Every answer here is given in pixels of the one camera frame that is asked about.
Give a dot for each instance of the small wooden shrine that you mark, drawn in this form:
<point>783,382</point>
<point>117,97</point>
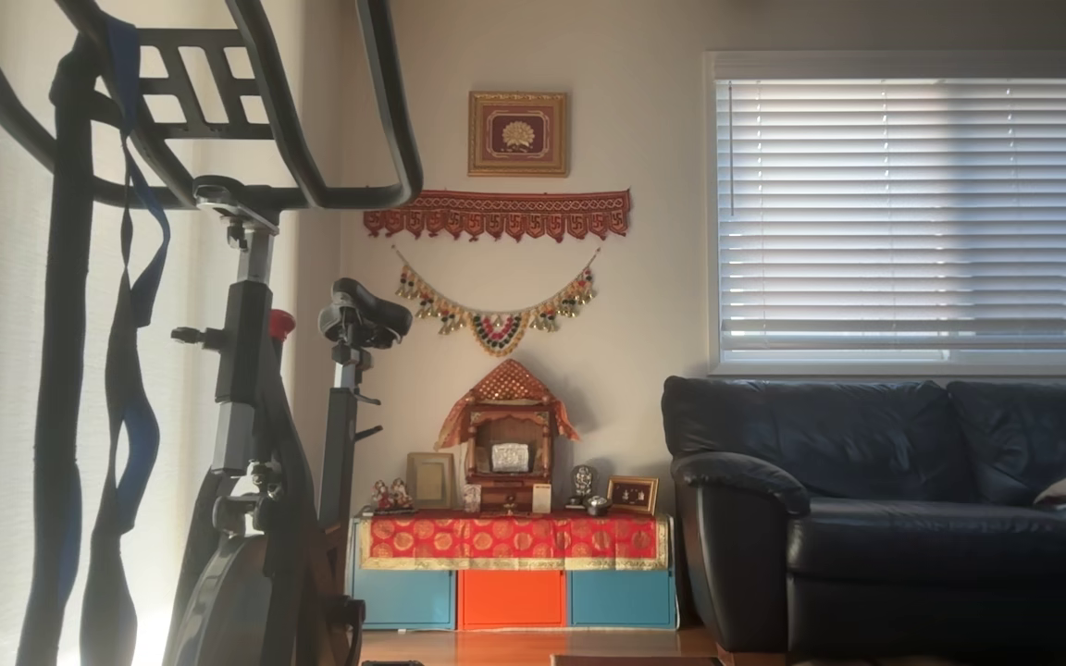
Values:
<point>507,421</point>

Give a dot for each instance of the dark idol statue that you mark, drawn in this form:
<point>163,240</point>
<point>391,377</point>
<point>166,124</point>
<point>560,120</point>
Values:
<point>582,481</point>

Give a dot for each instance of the small white card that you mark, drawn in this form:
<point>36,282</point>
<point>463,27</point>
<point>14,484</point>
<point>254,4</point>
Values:
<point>542,499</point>

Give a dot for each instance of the small clear jar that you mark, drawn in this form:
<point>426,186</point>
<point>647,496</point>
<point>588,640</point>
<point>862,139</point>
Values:
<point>471,499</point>

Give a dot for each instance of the small metal bowl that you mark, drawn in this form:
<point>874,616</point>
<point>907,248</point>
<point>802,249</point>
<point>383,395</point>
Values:
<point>598,506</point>

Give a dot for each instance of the small gold framed picture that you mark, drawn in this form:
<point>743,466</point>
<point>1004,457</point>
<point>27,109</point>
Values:
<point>633,496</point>

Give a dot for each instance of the red and gold cloth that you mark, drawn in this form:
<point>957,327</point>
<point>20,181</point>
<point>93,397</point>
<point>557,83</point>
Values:
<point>510,538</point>

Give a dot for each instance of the small colourful figurines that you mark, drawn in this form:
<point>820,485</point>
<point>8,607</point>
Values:
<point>392,497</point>

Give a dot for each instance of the blue and orange cabinet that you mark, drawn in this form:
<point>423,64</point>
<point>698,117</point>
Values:
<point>510,599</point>

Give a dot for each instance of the black exercise bike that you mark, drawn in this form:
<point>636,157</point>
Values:
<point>241,342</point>

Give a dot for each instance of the black leather sofa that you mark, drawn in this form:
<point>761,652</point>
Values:
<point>866,555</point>

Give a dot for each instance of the white window blind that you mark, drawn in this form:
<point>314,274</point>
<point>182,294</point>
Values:
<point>912,203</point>

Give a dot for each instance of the white curtain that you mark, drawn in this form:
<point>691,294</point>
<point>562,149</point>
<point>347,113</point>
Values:
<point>6,370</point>

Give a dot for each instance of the beaded wall garland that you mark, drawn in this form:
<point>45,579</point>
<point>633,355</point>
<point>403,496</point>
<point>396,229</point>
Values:
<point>496,335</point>

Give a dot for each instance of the red embroidered wall hanging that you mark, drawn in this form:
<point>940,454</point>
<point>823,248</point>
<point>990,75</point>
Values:
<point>496,215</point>

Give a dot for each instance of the beige photo frame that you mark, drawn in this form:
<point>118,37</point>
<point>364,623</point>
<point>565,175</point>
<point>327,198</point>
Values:
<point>430,481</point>

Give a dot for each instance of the gold framed wall picture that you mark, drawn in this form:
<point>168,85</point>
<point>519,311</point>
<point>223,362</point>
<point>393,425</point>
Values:
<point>519,134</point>

